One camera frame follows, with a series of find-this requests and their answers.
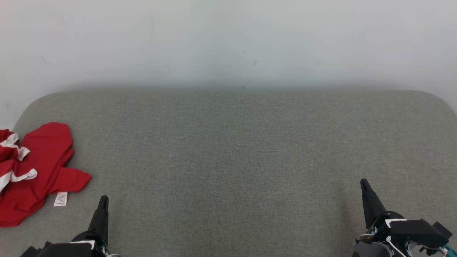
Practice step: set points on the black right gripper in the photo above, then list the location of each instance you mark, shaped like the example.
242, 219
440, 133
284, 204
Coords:
382, 228

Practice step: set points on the red shorts with white stripe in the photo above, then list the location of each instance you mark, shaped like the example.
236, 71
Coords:
9, 150

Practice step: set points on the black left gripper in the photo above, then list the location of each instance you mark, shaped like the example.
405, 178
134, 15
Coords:
87, 236

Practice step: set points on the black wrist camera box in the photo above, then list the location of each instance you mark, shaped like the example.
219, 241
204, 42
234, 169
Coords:
60, 250
417, 232

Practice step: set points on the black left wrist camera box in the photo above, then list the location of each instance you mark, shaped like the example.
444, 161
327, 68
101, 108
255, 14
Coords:
60, 250

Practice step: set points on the red shirt with white sleeves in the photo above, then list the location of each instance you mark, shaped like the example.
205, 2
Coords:
46, 160

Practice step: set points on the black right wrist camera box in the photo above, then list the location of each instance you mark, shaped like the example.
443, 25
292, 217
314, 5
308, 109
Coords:
417, 232

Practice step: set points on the grey fabric sofa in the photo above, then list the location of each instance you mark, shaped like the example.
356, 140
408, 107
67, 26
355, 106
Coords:
228, 160

